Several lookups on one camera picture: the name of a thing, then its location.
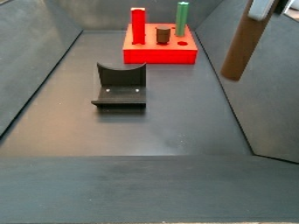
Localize black curved holder stand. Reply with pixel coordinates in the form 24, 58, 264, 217
90, 64, 145, 109

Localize short brown peg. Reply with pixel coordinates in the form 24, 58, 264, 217
156, 25, 171, 45

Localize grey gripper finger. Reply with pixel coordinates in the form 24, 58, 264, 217
247, 0, 275, 21

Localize green star peg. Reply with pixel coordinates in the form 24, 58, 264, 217
175, 2, 189, 37

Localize long brown oval peg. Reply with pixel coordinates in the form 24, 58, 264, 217
220, 0, 279, 81

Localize tall red peg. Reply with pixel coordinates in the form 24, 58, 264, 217
130, 8, 145, 45

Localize red peg board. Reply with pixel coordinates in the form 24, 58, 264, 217
122, 24, 197, 64

